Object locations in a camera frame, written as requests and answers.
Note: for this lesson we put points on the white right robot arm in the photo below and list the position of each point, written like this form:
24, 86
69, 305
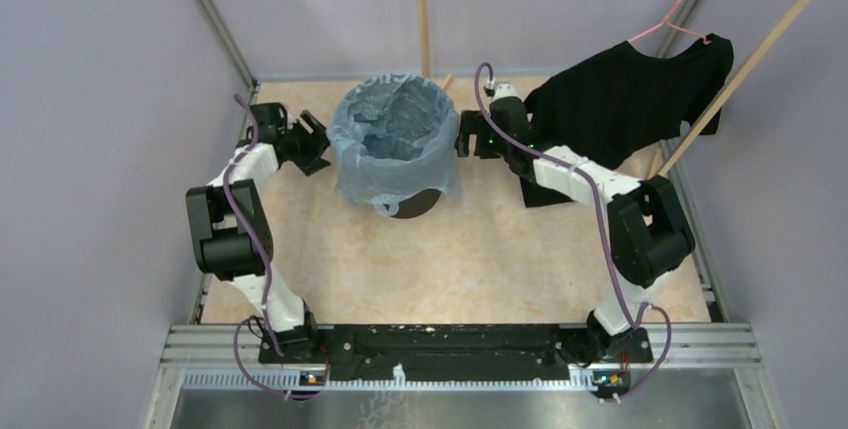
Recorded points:
644, 233

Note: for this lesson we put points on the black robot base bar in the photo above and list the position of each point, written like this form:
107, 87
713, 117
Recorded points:
458, 353

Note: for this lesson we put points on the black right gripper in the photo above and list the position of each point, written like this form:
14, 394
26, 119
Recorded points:
473, 123

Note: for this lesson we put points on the black trash bin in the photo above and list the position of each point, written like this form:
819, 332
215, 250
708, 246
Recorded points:
417, 205

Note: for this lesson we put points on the aluminium frame rail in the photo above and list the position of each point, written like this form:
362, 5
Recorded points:
219, 356

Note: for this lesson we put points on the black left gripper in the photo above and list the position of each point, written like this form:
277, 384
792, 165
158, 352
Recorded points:
311, 162

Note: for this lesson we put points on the black t-shirt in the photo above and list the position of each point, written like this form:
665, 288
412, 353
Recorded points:
620, 101

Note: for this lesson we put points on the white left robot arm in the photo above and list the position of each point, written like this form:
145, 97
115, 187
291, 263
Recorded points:
230, 233

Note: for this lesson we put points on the blue plastic trash bag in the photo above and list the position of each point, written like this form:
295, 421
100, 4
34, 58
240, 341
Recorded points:
393, 137

